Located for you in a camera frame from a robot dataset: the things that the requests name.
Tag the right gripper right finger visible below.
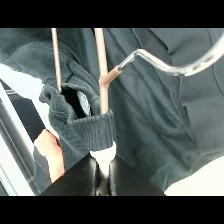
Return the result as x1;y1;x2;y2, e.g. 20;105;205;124
107;154;166;197

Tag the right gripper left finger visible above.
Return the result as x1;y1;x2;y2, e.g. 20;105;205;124
39;153;108;197

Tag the black long-sleeved shirt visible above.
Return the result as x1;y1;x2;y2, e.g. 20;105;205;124
0;28;224;197

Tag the brown clothes hanger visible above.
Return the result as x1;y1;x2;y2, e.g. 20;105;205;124
50;28;224;116

